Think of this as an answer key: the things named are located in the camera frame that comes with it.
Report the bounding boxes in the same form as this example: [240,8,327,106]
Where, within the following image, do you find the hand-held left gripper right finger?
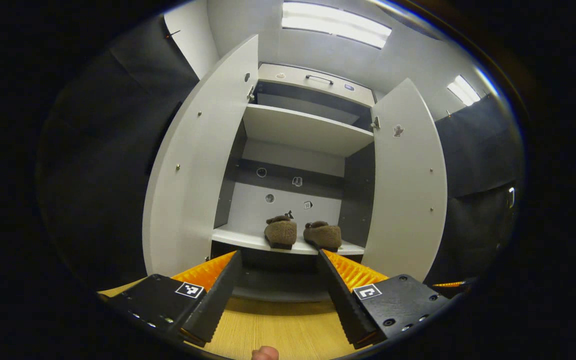
[316,248,451,350]

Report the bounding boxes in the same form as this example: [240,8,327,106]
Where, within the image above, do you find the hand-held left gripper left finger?
[99,250,244,347]

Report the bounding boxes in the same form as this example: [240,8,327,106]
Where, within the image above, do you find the brown fuzzy shoe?
[303,221,343,253]
[263,215,298,250]

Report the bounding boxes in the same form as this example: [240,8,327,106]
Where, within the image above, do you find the grey cabinet door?
[142,34,260,278]
[360,77,449,283]

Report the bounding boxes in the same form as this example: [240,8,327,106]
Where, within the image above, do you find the black backdrop cloth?
[38,15,526,291]

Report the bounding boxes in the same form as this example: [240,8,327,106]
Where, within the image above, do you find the small ceiling light panel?
[447,75,481,107]

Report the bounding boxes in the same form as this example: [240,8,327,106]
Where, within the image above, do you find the large ceiling light panel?
[282,1,393,49]

